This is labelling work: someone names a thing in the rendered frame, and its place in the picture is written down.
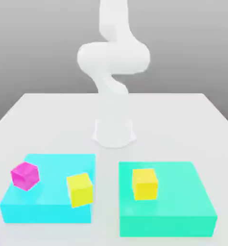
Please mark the large cyan box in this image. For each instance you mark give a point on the large cyan box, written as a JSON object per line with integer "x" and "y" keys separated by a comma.
{"x": 48, "y": 192}

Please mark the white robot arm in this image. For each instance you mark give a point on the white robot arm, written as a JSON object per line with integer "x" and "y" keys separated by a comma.
{"x": 113, "y": 57}

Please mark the small yellow cube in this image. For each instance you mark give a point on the small yellow cube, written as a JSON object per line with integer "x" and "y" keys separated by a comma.
{"x": 80, "y": 191}
{"x": 145, "y": 185}

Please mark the large turquoise box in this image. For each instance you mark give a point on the large turquoise box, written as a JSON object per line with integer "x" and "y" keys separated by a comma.
{"x": 175, "y": 201}

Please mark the small magenta cube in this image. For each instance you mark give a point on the small magenta cube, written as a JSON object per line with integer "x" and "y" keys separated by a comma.
{"x": 25, "y": 175}

